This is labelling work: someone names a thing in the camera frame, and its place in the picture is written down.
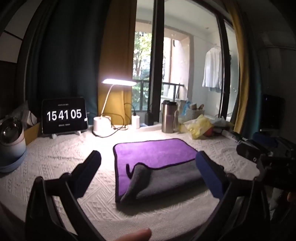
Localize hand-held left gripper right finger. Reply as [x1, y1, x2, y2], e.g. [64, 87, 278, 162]
[190, 151, 271, 241]

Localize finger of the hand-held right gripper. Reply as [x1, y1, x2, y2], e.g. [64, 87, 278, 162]
[236, 142, 274, 161]
[253, 132, 287, 149]

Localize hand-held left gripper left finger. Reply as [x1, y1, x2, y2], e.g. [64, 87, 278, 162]
[25, 150, 109, 241]

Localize purple and grey towel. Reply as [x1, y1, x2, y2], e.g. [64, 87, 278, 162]
[113, 138, 210, 205]

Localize person's left hand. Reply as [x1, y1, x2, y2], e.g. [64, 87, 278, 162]
[108, 228, 152, 241]

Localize white tube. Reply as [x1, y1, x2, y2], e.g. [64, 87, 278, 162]
[221, 130, 242, 142]

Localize black screen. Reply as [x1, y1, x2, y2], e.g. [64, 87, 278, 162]
[261, 94, 286, 130]

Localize white textured tablecloth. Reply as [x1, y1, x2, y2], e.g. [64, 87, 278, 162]
[0, 123, 278, 235]

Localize teal curtain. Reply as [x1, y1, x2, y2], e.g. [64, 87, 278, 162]
[247, 67, 262, 140]

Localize white desk lamp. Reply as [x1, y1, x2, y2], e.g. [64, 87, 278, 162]
[93, 78, 137, 137]

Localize white tablet stand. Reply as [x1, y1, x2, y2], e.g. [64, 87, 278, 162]
[50, 130, 82, 139]

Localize yellow plastic bag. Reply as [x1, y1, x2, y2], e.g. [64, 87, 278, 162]
[182, 114, 214, 140]

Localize black tablet clock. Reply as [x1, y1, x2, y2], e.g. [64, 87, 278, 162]
[42, 97, 89, 134]

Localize woven storage basket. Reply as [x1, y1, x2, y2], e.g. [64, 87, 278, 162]
[185, 104, 205, 120]

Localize white charger block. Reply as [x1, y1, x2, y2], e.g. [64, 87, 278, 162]
[132, 113, 141, 129]

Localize cardboard box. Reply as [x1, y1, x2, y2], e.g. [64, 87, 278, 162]
[23, 122, 42, 146]

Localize steel tumbler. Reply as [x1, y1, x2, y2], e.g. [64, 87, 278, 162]
[161, 100, 180, 133]

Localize blue plastic bag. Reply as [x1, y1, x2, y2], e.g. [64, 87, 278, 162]
[182, 100, 193, 116]

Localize yellow curtain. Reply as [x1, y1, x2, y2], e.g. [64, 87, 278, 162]
[97, 0, 137, 126]
[221, 0, 252, 138]

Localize black handheld radio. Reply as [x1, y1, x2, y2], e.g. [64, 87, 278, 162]
[145, 111, 155, 126]

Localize round white and blue device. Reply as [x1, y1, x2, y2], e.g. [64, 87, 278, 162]
[0, 117, 27, 173]

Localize clear plastic packet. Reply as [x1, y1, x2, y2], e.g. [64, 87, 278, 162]
[9, 100, 38, 130]

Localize white hanging shirt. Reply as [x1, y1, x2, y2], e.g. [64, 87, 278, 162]
[202, 47, 223, 90]

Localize black balcony railing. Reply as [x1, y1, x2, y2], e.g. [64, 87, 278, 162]
[133, 80, 185, 112]

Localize white air conditioner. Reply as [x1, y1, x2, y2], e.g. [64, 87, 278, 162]
[261, 30, 296, 50]

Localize dark green curtain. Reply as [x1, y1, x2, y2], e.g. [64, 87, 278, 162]
[25, 0, 112, 121]

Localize black cable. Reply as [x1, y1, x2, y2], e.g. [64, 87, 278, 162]
[92, 103, 137, 138]

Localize black window frame post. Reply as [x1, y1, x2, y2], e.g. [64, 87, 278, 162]
[147, 0, 166, 126]

